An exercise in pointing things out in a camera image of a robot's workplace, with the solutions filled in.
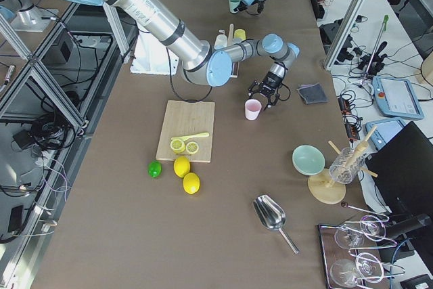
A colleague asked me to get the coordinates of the lemon slice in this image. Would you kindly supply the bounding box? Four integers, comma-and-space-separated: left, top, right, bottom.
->
185, 141, 200, 155
170, 138, 186, 154

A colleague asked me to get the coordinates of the grey folded cloth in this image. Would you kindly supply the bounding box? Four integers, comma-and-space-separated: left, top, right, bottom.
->
297, 83, 328, 105

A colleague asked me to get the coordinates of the pink plastic cup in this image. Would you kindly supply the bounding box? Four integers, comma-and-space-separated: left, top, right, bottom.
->
244, 99, 262, 120

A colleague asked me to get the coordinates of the green lime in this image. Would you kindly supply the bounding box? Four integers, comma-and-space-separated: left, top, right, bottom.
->
147, 160, 162, 178

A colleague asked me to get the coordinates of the white camera stand base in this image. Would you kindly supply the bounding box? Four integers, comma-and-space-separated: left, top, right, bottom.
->
131, 24, 179, 75

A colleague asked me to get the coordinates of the wooden cutting board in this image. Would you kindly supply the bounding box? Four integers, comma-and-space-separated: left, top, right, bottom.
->
156, 100, 215, 162

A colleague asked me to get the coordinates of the clear textured glass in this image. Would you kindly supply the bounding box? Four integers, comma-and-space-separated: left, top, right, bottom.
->
329, 148, 365, 184

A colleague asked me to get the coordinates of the wooden mug tree stand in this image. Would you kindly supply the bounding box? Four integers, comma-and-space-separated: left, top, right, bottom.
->
308, 127, 378, 204

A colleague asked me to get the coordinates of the blue teach pendant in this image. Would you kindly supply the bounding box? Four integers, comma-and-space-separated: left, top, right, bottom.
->
371, 76, 424, 120
365, 117, 406, 150

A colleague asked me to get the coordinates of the yellow plastic cup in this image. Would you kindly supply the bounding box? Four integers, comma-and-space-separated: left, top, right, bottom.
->
233, 28, 246, 42

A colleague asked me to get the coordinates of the reacher grabber tool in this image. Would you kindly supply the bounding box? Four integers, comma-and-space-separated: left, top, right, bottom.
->
358, 14, 389, 84

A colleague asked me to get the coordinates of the mint green plastic cup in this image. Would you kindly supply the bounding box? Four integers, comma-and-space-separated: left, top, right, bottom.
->
228, 0, 241, 14

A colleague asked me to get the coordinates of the whole yellow lemon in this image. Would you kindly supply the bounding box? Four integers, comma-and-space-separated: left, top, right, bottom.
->
173, 156, 191, 178
183, 172, 200, 194

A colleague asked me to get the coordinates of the wine glass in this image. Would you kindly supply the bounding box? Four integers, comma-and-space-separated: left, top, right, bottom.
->
334, 215, 386, 249
330, 252, 384, 288

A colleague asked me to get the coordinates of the mint green bowl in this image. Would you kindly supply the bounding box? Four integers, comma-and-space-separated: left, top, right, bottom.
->
292, 145, 325, 176

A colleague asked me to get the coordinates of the black monitor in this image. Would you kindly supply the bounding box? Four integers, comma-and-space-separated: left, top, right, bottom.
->
367, 122, 432, 217

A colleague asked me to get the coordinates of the metal scoop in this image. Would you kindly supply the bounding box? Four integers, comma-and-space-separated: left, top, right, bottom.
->
253, 194, 300, 254

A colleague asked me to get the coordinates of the aluminium frame post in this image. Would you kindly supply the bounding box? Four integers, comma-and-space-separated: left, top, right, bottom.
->
323, 0, 365, 72

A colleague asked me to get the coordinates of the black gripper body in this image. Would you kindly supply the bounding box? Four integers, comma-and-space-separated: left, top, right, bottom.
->
238, 0, 265, 12
257, 72, 283, 98

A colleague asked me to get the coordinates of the yellow plastic knife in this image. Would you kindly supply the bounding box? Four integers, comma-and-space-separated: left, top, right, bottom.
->
171, 132, 210, 141

